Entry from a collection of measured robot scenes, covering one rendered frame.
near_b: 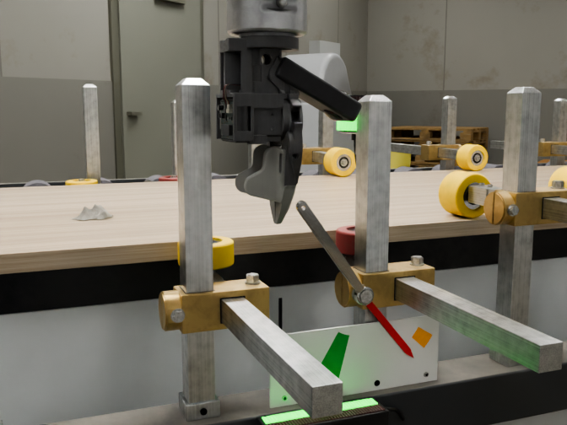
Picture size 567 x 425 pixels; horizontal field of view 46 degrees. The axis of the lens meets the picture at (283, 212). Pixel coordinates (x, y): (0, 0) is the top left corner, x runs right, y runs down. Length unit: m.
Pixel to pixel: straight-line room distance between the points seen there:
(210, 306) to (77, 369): 0.31
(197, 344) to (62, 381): 0.29
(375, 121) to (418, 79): 8.30
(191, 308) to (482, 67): 8.22
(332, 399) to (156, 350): 0.53
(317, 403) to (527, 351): 0.25
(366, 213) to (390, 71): 8.48
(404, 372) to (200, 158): 0.43
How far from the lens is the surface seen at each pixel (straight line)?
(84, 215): 1.22
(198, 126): 0.82
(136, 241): 1.01
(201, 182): 0.82
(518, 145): 1.05
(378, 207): 0.92
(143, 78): 5.96
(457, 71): 9.02
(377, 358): 0.97
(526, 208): 1.06
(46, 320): 1.06
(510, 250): 1.07
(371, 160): 0.91
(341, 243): 1.03
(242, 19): 0.75
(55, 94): 5.39
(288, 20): 0.75
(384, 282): 0.94
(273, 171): 0.76
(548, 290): 1.44
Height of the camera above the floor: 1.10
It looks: 9 degrees down
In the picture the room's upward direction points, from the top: straight up
